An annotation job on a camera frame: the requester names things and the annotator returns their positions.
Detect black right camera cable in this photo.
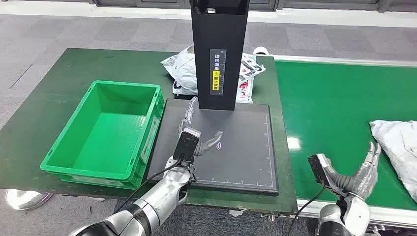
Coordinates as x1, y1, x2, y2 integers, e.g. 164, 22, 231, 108
286, 184, 328, 236

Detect white printed mailer bag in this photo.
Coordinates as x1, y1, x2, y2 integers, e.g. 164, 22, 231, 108
160, 45, 199, 97

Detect black left camera cable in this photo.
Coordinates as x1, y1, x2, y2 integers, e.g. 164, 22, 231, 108
114, 156, 185, 214

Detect black scanner base plate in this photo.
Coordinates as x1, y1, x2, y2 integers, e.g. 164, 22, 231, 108
146, 98, 280, 196

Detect silver round foot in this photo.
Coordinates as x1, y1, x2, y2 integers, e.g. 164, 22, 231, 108
4, 189, 54, 211

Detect black camera cable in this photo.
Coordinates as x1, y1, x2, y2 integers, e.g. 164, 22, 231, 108
114, 156, 185, 214
286, 184, 328, 236

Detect grey glass partition frame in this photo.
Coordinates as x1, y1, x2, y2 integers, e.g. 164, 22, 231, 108
0, 0, 417, 14

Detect black scanner column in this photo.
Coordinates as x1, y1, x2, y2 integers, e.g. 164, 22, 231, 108
190, 0, 251, 112

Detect green plastic crate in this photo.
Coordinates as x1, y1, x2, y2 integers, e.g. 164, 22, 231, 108
40, 80, 165, 191

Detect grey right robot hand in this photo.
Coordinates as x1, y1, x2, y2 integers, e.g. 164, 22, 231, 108
321, 142, 383, 201

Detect dark green work table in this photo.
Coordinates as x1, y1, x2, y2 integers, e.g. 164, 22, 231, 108
0, 48, 298, 216

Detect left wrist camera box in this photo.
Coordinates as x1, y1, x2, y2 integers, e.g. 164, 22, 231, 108
172, 128, 202, 164

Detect grey yellow ruler label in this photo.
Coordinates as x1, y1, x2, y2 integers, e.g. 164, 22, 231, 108
209, 49, 227, 96

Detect white mailer bag red print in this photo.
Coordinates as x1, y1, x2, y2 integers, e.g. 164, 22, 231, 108
234, 54, 266, 104

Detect dark blue floor mat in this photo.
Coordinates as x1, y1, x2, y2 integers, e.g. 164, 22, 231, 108
107, 199, 310, 236

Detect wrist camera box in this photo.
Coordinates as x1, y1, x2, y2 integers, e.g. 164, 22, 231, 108
307, 153, 333, 187
172, 128, 202, 164

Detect grey parcel bag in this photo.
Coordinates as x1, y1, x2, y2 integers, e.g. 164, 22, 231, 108
369, 119, 417, 203

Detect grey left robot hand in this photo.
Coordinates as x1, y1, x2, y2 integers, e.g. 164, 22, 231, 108
178, 96, 224, 157

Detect aluminium conveyor frame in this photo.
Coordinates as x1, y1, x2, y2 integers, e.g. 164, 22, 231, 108
273, 55, 417, 236

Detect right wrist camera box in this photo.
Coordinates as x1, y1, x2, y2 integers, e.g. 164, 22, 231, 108
307, 153, 333, 187

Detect green conveyor belt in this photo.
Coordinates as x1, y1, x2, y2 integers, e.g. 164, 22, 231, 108
274, 60, 417, 211

